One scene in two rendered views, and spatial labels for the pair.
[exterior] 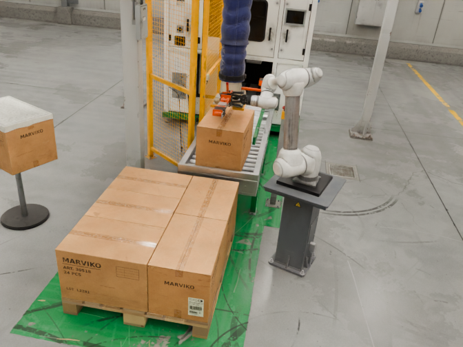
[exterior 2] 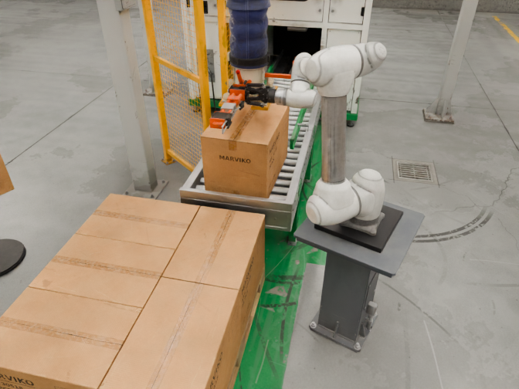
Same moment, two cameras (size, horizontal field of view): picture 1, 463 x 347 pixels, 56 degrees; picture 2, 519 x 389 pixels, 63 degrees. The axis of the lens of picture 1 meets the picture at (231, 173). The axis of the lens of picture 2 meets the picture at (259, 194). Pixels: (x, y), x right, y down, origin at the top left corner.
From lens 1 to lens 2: 127 cm
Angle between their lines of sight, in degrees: 9
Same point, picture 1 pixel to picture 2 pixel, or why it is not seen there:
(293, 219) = (343, 277)
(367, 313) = not seen: outside the picture
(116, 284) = not seen: outside the picture
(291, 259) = (340, 326)
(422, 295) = not seen: outside the picture
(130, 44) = (110, 17)
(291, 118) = (332, 133)
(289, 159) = (331, 199)
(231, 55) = (242, 26)
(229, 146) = (248, 164)
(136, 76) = (125, 62)
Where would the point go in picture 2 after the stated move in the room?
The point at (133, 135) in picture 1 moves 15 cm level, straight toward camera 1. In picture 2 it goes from (133, 140) to (132, 150)
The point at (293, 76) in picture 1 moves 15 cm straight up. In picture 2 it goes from (333, 62) to (337, 19)
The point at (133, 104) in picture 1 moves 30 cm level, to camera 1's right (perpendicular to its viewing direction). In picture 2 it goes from (127, 100) to (167, 102)
